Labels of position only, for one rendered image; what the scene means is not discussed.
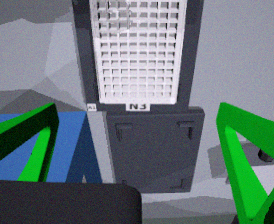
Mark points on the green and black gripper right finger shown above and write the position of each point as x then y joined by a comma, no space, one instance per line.
249,195

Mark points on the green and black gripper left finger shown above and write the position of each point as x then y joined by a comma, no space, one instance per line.
16,131

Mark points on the blue open-top bin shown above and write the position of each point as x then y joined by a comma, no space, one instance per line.
74,158

